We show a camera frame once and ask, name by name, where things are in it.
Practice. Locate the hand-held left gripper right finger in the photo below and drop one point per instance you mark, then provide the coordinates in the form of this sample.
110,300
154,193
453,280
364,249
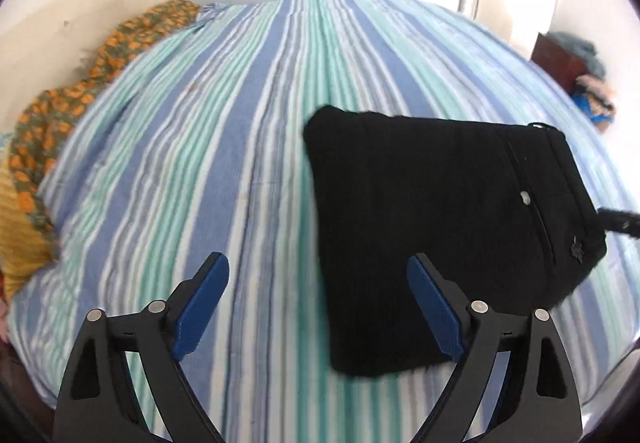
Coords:
432,308

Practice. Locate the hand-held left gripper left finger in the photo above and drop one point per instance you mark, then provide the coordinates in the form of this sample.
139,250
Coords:
200,308

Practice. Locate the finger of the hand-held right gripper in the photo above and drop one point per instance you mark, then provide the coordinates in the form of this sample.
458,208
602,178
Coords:
620,221

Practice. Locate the black pants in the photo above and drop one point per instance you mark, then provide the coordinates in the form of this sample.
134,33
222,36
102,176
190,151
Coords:
425,203

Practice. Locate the colourful clothes pile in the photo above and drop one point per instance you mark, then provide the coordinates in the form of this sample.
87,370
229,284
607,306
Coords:
597,98

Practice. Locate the striped bed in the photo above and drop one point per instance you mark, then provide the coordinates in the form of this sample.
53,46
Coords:
200,148

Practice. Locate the brown wooden cabinet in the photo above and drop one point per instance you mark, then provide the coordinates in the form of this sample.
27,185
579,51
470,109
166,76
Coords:
555,60

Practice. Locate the grey-blue cloth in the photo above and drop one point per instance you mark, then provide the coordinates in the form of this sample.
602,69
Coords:
580,50

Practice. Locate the orange floral blanket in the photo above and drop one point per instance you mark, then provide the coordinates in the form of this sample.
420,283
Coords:
50,123

